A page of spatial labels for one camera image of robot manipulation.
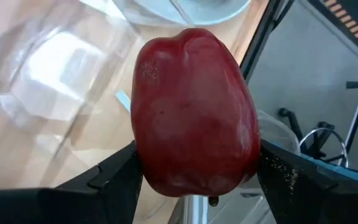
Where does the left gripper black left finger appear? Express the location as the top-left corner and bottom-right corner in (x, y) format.
(54, 140), (144, 224)

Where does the blue plastic bin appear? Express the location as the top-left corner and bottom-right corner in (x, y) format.
(300, 151), (358, 189)

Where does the pale blue-grey plate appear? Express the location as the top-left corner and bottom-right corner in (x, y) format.
(135, 0), (252, 27)

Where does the black aluminium table frame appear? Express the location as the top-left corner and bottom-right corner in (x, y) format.
(239, 0), (291, 79)

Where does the black orange striped mat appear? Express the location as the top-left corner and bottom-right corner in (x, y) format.
(308, 0), (358, 60)

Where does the clear glass baking dish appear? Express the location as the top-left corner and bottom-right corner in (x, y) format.
(0, 0), (180, 224)

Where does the red apple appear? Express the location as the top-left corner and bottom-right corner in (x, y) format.
(131, 27), (262, 198)

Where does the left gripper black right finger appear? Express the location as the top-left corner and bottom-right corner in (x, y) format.
(257, 139), (354, 224)

